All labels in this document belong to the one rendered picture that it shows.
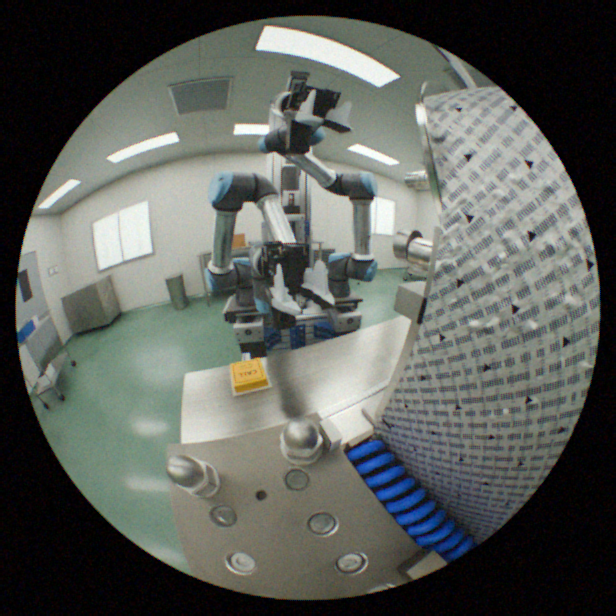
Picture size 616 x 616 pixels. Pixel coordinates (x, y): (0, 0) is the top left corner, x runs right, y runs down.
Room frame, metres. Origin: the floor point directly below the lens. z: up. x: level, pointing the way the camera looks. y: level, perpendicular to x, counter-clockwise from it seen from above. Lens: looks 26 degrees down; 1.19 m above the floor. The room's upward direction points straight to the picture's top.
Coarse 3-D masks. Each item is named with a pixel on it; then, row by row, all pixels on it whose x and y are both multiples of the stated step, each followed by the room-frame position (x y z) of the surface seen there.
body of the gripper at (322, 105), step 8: (296, 88) 0.32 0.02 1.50; (304, 88) 0.27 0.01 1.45; (312, 88) 0.27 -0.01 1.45; (288, 96) 0.34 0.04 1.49; (296, 96) 0.30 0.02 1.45; (304, 96) 0.27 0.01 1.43; (320, 96) 0.30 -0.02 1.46; (328, 96) 0.28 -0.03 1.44; (336, 96) 0.29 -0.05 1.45; (280, 104) 0.36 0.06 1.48; (288, 104) 0.31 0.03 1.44; (296, 104) 0.30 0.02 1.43; (320, 104) 0.29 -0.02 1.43; (328, 104) 0.30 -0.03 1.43; (336, 104) 0.29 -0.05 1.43; (312, 112) 0.30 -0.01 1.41; (320, 112) 0.30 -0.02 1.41
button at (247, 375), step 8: (248, 360) 0.28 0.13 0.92; (256, 360) 0.28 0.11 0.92; (232, 368) 0.25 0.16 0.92; (240, 368) 0.26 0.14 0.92; (248, 368) 0.26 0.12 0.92; (256, 368) 0.26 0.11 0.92; (232, 376) 0.23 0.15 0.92; (240, 376) 0.23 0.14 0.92; (248, 376) 0.23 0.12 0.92; (256, 376) 0.24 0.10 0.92; (264, 376) 0.24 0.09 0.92; (240, 384) 0.21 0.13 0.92; (248, 384) 0.22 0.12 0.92; (256, 384) 0.22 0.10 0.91; (264, 384) 0.23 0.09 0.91
